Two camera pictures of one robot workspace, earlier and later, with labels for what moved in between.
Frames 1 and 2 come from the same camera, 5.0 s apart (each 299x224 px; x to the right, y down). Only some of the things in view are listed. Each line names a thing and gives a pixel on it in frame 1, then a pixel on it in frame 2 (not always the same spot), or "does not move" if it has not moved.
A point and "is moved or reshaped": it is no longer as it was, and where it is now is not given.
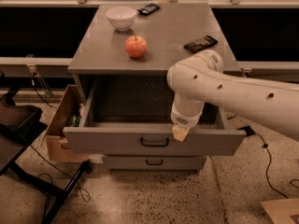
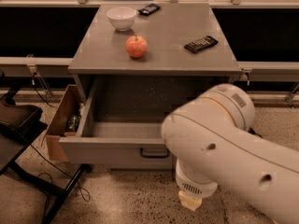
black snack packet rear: [149, 8] does not move
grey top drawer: [131, 115] is moved or reshaped
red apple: [135, 46] does not move
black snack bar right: [201, 44] does not move
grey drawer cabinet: [126, 54] does not move
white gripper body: [184, 119] → [195, 187]
